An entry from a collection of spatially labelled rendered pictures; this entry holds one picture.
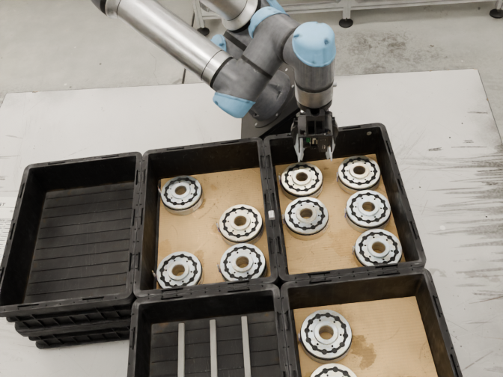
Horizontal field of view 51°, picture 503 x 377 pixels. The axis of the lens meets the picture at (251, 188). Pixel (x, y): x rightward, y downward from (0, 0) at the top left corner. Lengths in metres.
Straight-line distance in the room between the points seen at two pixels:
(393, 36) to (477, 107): 1.44
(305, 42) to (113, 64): 2.30
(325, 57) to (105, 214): 0.71
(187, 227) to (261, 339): 0.34
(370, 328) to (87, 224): 0.72
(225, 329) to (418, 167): 0.73
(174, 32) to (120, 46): 2.21
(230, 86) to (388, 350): 0.61
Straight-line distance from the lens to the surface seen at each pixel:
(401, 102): 1.72
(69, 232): 1.39
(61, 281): 1.32
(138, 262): 1.17
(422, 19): 3.26
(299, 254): 1.22
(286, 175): 1.31
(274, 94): 1.44
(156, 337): 1.18
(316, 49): 0.95
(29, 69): 3.37
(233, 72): 1.04
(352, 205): 1.25
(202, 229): 1.28
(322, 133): 1.09
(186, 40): 1.07
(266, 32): 1.04
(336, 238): 1.24
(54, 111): 1.90
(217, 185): 1.35
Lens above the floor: 1.89
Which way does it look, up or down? 53 degrees down
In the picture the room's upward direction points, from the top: 9 degrees counter-clockwise
